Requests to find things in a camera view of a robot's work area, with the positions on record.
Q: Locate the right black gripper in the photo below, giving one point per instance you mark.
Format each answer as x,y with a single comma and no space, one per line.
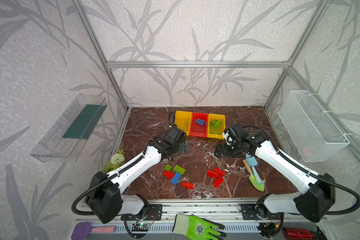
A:
225,150

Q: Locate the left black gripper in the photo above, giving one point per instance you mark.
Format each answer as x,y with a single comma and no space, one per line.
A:
181,146

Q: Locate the small green lego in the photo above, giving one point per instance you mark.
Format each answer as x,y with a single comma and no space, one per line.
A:
168,167

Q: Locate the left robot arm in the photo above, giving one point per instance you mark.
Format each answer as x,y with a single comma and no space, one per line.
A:
105,197

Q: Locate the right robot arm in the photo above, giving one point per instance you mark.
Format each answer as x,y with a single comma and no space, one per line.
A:
316,193

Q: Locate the light blue toy shovel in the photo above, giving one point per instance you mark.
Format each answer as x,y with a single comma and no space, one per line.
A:
253,163

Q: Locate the left yellow bin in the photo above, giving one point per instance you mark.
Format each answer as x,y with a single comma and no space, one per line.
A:
183,121

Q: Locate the yellow bin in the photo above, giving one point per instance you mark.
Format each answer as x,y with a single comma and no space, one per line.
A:
221,129
183,121

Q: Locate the red middle bin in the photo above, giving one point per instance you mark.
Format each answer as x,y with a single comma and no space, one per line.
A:
197,130

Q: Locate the red lego left brick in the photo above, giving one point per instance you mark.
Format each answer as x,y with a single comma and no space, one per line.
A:
168,174

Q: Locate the red lego brick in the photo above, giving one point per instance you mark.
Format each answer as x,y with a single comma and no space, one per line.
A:
168,174
187,185

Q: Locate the red lego cluster top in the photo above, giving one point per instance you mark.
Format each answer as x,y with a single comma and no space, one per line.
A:
221,173

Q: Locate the red lego cluster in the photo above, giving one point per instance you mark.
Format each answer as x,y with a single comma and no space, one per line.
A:
212,174
221,173
218,181

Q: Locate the green toy trowel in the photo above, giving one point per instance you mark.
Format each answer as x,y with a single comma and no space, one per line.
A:
260,187

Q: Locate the right yellow bin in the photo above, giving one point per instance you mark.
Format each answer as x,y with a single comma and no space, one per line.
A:
221,129

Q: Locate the red lego cluster left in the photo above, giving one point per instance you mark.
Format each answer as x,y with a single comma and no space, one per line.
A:
212,174

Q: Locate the red lego cluster bottom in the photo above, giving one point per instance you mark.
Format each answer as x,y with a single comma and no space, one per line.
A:
218,181

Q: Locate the red lego bottom brick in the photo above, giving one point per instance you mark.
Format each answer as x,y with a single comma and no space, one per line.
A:
187,185

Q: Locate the white pot with plant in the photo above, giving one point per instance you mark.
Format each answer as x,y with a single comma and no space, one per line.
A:
117,160

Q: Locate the green work glove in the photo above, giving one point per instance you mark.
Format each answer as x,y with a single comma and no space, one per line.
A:
195,228

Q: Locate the red metallic tool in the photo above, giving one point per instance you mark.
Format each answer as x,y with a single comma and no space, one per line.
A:
303,234

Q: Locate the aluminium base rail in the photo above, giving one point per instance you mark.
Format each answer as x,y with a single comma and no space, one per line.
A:
225,210

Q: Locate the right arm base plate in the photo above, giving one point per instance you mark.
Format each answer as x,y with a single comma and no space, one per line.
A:
252,211

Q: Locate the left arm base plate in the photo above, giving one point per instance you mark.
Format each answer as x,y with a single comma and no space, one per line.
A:
150,213

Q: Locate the white wire mesh basket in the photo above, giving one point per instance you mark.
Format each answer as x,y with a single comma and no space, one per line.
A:
314,133

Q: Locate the clear acrylic wall shelf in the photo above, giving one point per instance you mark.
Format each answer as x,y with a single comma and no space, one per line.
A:
66,139

